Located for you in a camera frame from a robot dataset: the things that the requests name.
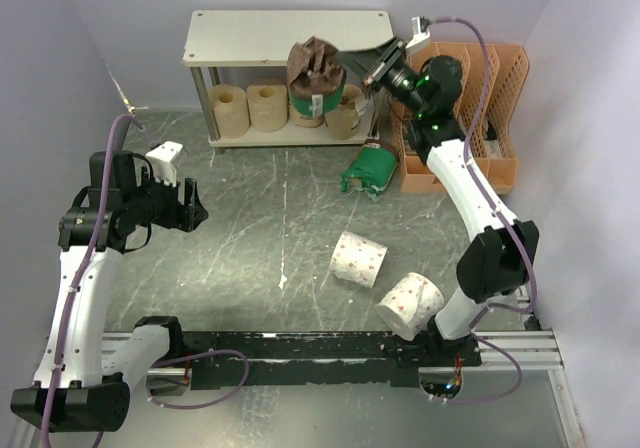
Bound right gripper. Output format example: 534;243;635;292
333;35;427;117

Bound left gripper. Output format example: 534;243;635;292
123;165;209;231

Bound green brown roll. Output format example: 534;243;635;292
286;36;346;118

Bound brown ink-blot roll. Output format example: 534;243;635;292
325;84;367;140

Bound brown cartoon roll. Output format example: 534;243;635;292
289;100;325;128

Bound plain brown roll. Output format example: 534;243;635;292
209;84;250;139
246;84;289;132

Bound white floral roll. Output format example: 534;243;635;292
329;231;388;288
375;272;445;341

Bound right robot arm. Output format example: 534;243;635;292
334;38;539;366

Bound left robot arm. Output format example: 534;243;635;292
10;142;208;432

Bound beige two-tier shelf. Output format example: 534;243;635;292
183;10;393;153

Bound orange plastic file organizer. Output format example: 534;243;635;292
390;42;529;195

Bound items in file organizer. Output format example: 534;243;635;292
400;116;505;159

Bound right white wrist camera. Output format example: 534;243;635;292
405;16;431;56

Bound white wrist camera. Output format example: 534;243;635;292
405;16;431;56
145;141;185;187

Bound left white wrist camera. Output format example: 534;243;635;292
145;141;185;187

